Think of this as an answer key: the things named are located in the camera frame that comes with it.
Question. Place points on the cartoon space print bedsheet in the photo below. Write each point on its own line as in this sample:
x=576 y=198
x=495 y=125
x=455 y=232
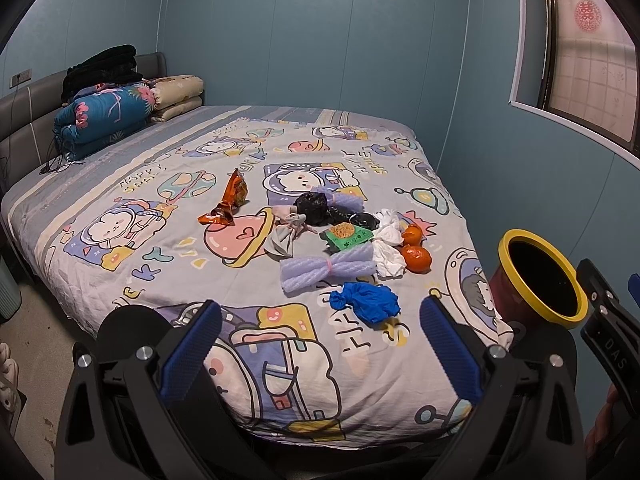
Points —
x=121 y=228

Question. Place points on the orange snack wrapper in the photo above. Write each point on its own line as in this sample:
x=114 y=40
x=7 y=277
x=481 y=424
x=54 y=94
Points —
x=234 y=197

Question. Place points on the wall power outlet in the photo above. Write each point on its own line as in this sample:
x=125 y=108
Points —
x=20 y=78

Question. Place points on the black plastic bag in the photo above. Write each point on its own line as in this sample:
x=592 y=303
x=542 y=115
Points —
x=356 y=218
x=314 y=207

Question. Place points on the blue floral folded quilt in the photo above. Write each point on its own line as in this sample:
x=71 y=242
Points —
x=96 y=120

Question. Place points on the orange tangerine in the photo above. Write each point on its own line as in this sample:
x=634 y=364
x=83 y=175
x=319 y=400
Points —
x=417 y=258
x=412 y=236

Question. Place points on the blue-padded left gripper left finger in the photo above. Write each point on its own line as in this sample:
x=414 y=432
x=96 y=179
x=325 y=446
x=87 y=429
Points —
x=182 y=351

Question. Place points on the grey padded headboard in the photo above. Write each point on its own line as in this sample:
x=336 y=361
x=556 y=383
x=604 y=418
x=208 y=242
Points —
x=27 y=117

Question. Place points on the yellow-rimmed red trash bin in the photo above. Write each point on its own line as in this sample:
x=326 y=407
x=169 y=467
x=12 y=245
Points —
x=535 y=283

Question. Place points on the window with frosted glass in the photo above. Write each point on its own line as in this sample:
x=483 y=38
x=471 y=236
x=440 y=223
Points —
x=577 y=65

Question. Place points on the grey pink cloth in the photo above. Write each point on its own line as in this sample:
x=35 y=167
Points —
x=288 y=224

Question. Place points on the beige folded blanket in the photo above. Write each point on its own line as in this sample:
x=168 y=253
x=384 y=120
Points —
x=176 y=95

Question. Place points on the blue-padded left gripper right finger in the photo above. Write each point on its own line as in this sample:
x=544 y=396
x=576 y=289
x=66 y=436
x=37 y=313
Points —
x=457 y=348

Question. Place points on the black clothing pile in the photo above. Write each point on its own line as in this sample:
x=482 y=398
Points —
x=115 y=65

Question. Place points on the green snack packet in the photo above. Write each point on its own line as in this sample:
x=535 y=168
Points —
x=344 y=236

